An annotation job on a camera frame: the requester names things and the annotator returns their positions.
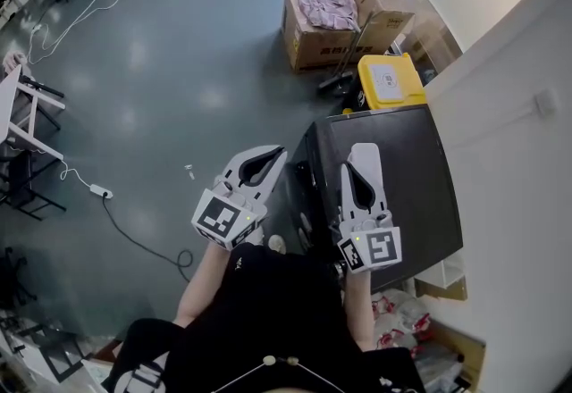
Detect white table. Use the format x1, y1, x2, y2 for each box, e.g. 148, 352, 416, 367
0, 63, 66, 160

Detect person's left forearm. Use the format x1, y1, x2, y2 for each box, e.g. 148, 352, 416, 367
172, 243, 238, 328

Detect yellow lidded bin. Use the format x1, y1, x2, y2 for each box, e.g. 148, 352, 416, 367
341, 52, 426, 115

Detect long white floor cable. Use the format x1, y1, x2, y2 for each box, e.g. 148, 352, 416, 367
26, 0, 189, 66

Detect long handled broom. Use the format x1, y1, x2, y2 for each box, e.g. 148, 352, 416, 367
317, 11, 374, 97

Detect cardboard box with clutter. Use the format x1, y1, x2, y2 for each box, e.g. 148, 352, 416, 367
415, 319, 487, 393

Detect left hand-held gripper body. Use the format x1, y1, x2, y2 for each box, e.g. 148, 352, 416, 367
190, 176, 269, 252

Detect plastic bags red handles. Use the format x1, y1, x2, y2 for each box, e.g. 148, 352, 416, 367
370, 288, 433, 350

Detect black office chair base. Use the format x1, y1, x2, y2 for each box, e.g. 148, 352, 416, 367
0, 246, 37, 307

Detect person's right forearm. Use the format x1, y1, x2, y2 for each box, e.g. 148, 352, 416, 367
341, 270, 376, 352

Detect white board black frame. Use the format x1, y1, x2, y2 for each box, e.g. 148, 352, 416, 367
8, 323, 86, 383

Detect pile of pink cloths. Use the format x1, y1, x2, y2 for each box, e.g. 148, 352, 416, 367
298, 0, 361, 31

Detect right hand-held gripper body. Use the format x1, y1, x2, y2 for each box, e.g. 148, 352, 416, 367
337, 210, 403, 274

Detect white open storage box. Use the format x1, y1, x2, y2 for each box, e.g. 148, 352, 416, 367
413, 255, 468, 301

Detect person's black clothed body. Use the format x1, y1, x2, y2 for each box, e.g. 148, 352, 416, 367
101, 243, 425, 393

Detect plain cardboard box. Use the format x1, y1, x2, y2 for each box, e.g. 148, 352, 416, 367
334, 0, 416, 57

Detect short white cable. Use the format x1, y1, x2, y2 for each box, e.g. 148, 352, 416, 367
59, 158, 94, 189

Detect beaded neck cord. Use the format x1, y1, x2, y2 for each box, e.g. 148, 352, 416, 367
212, 355, 348, 393

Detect black chair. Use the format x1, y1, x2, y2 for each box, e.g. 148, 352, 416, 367
0, 149, 68, 222

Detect black floor cable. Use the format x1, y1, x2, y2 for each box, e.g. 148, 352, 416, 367
101, 196, 194, 283

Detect large printed cardboard box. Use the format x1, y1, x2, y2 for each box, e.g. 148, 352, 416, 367
281, 0, 376, 74

